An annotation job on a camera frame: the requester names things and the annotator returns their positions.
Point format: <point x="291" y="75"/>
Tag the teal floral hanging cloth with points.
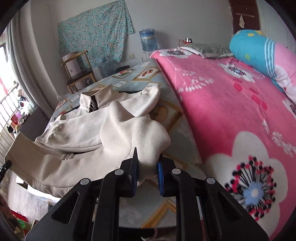
<point x="102" y="31"/>

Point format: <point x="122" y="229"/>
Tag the white wall socket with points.
<point x="130" y="57"/>

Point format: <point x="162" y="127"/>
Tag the white water dispenser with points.
<point x="146" y="56"/>

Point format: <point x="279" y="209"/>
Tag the cream beige coat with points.
<point x="83" y="144"/>

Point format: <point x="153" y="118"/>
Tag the wooden chair dark seat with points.
<point x="75" y="73"/>

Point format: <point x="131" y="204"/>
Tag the blue patterned tablecloth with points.
<point x="148" y="208"/>

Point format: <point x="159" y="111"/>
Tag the dark grey cabinet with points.
<point x="35" y="125"/>

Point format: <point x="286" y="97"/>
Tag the grey window curtain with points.
<point x="27" y="64"/>

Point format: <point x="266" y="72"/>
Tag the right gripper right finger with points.
<point x="174" y="182"/>

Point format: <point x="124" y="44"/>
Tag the blue pink rolled quilt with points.
<point x="267" y="56"/>

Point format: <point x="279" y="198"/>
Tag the black rice cooker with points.
<point x="121" y="68"/>

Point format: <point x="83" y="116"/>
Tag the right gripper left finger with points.
<point x="121" y="182"/>

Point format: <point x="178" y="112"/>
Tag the grey lace pillow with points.
<point x="209" y="51"/>

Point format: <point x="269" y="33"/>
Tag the dark red door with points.
<point x="244" y="15"/>

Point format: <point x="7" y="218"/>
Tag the pink floral blanket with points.
<point x="244" y="128"/>

